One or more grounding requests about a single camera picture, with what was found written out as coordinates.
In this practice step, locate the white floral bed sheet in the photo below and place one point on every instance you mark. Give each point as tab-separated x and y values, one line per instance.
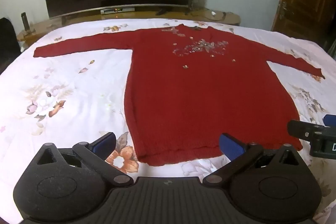
65	64

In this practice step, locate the wooden television cabinet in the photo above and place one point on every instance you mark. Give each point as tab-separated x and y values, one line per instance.
78	18

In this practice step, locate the silver set-top box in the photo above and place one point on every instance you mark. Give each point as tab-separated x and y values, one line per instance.
117	10

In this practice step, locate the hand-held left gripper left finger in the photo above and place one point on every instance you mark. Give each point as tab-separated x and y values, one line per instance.
105	144

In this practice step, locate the black chair back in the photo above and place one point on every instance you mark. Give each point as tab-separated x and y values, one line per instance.
7	43

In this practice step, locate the dark upright device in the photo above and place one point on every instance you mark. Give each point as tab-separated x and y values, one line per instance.
24	20

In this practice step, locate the red beaded sweater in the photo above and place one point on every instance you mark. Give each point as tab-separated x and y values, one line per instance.
189	98

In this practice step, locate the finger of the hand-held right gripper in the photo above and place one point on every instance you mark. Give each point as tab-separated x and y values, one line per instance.
330	120
302	129

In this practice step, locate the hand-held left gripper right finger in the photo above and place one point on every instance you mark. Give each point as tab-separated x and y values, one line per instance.
230	146

